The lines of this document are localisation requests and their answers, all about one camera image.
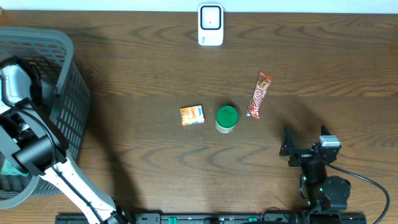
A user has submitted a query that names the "green lid jar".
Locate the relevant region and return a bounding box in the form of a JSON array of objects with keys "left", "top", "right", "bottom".
[{"left": 215, "top": 106, "right": 239, "bottom": 134}]

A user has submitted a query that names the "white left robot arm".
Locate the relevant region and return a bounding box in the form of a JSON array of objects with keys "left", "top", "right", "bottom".
[{"left": 1, "top": 56, "right": 136, "bottom": 223}]

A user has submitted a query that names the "small orange snack box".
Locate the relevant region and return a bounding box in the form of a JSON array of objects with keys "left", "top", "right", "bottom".
[{"left": 180, "top": 105, "right": 205, "bottom": 126}]

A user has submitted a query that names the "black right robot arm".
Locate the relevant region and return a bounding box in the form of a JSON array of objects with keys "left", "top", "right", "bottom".
[{"left": 279, "top": 126, "right": 351, "bottom": 223}]

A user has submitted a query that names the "light green tissue pack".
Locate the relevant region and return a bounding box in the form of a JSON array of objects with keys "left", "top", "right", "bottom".
[{"left": 1, "top": 154, "right": 28, "bottom": 177}]

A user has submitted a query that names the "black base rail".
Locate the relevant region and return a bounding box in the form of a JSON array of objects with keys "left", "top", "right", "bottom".
[{"left": 55, "top": 212, "right": 368, "bottom": 224}]

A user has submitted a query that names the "dark grey plastic basket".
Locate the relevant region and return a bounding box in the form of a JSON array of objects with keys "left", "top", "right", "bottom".
[{"left": 1, "top": 27, "right": 91, "bottom": 210}]

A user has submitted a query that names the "white barcode scanner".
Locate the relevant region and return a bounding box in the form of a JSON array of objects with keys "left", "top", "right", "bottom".
[{"left": 198, "top": 3, "right": 224, "bottom": 46}]

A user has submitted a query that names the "red chocolate bar wrapper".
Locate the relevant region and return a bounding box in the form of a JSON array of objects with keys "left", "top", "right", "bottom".
[{"left": 246, "top": 71, "right": 273, "bottom": 119}]

